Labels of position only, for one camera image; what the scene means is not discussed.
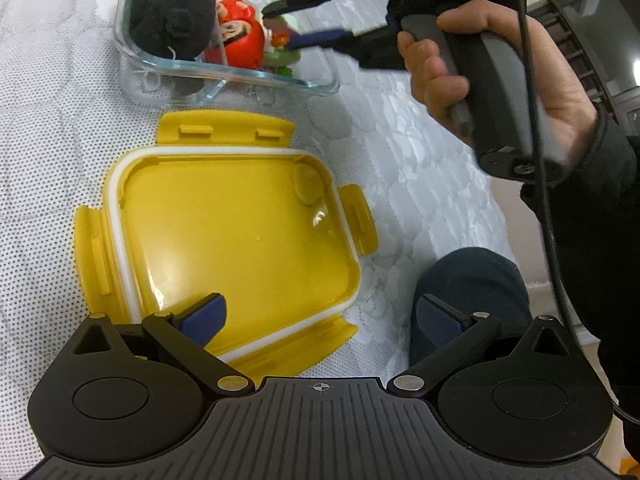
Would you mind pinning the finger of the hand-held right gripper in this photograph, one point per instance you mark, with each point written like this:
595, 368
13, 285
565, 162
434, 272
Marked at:
320, 2
322, 38

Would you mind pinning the yellow plastic container lid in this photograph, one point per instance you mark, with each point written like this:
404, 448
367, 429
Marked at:
220, 225

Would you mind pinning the person's right forearm black sleeve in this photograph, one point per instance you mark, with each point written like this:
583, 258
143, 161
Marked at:
615, 220

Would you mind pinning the black plush toy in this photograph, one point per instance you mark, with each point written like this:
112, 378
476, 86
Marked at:
172, 10

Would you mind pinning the white patterned desktop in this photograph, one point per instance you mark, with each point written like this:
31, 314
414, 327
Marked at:
50, 135

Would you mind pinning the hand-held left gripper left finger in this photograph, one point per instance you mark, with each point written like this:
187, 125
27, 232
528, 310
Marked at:
206, 317

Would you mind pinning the green toy figure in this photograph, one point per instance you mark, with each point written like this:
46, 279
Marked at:
280, 40

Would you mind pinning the person's leg in blue pants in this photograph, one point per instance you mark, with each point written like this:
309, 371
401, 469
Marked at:
475, 280

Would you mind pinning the person's right hand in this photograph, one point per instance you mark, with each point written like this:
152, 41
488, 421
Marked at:
560, 90

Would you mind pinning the red toy figure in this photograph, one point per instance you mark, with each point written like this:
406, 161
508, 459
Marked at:
240, 35

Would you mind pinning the clear glass container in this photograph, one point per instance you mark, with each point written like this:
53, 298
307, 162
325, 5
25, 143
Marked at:
300, 77

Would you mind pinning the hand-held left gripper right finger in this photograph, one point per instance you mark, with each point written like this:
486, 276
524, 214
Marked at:
440, 325

